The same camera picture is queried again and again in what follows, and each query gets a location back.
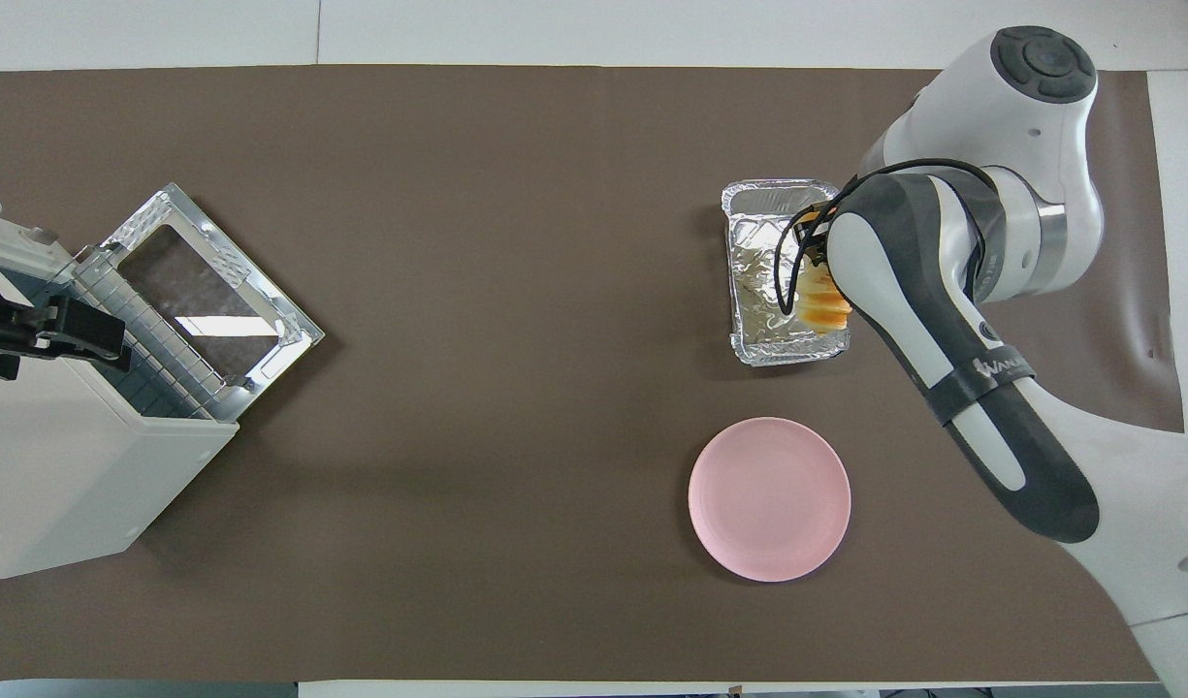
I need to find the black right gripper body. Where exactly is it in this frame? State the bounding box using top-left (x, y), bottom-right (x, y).
top-left (799, 208), bottom-right (837, 265)

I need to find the glass oven door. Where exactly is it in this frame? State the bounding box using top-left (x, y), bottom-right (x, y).
top-left (99, 182), bottom-right (326, 423)

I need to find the aluminium foil tray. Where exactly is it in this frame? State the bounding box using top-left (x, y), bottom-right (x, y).
top-left (721, 178), bottom-right (851, 367)

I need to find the white toaster oven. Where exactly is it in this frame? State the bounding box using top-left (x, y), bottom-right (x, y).
top-left (0, 218), bottom-right (241, 581)

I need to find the brown table mat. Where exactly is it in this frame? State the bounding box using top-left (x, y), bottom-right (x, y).
top-left (0, 65), bottom-right (1186, 682)

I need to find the sliced orange bread loaf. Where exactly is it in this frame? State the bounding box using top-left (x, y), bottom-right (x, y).
top-left (795, 254), bottom-right (854, 335)

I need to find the pink round plate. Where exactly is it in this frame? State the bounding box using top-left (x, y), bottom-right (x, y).
top-left (688, 417), bottom-right (852, 586)

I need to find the metal oven wire rack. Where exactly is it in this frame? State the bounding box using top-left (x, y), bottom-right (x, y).
top-left (70, 247), bottom-right (234, 420)

